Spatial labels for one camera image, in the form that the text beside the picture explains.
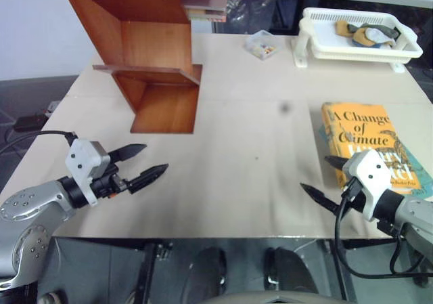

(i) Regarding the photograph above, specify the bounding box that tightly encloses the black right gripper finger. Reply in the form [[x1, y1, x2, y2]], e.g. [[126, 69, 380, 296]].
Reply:
[[299, 182, 341, 216], [324, 155, 347, 173]]

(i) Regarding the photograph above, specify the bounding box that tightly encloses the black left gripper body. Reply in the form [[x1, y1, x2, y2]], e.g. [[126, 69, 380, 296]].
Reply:
[[90, 163, 132, 200]]

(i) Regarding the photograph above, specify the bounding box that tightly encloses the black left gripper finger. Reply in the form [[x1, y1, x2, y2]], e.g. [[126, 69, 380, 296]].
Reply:
[[127, 163, 170, 195], [108, 144, 148, 166]]

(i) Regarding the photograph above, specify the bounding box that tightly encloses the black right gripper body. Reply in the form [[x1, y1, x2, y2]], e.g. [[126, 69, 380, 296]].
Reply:
[[333, 168, 369, 216]]

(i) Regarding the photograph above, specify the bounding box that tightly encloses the orange hardcover book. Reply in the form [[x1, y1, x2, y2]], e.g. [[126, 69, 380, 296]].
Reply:
[[320, 101, 422, 192]]

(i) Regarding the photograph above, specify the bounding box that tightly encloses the brown wooden bookshelf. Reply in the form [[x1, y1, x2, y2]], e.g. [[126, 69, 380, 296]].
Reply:
[[58, 0, 204, 135]]

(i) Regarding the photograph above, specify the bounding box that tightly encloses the black power adapter box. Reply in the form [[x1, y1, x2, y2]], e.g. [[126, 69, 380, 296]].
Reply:
[[13, 114, 47, 133]]

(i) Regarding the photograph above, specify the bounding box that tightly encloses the grey robot torso edge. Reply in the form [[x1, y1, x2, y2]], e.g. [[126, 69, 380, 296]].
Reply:
[[198, 290, 341, 304]]

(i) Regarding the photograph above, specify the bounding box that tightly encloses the white plastic basket rack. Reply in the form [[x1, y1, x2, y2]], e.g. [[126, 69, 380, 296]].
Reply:
[[291, 7, 424, 74]]

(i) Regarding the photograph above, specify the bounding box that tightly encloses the mustard yellow sock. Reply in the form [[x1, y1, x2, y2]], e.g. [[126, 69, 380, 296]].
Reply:
[[350, 35, 373, 48], [335, 20, 357, 37]]

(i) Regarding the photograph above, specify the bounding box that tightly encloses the white blue sock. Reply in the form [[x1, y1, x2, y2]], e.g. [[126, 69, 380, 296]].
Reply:
[[366, 28, 397, 50]]

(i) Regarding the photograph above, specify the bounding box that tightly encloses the small clear plastic box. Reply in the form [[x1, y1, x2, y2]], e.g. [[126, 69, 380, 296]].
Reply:
[[244, 29, 283, 61]]

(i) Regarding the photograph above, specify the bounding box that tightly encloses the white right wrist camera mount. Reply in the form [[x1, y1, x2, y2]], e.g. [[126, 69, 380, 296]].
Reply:
[[340, 148, 395, 223]]

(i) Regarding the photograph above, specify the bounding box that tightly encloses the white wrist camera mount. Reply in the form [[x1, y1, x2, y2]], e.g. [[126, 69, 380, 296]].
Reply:
[[64, 138, 111, 207], [340, 148, 395, 223]]

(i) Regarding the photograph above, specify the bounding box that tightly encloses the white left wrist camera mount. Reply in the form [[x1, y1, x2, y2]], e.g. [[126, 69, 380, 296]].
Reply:
[[64, 138, 111, 207]]

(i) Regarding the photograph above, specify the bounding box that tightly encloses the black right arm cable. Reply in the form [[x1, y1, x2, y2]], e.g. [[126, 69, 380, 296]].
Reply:
[[334, 177, 433, 280]]

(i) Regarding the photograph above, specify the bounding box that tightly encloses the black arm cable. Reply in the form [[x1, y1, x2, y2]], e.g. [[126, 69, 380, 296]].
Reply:
[[0, 130, 77, 156], [334, 177, 433, 280]]

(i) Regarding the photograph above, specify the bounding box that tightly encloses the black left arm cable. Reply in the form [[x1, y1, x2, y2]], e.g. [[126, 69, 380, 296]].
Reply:
[[0, 130, 77, 156]]

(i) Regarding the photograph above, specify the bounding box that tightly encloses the black table frame leg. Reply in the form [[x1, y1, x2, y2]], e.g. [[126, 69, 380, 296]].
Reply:
[[133, 242, 160, 304]]

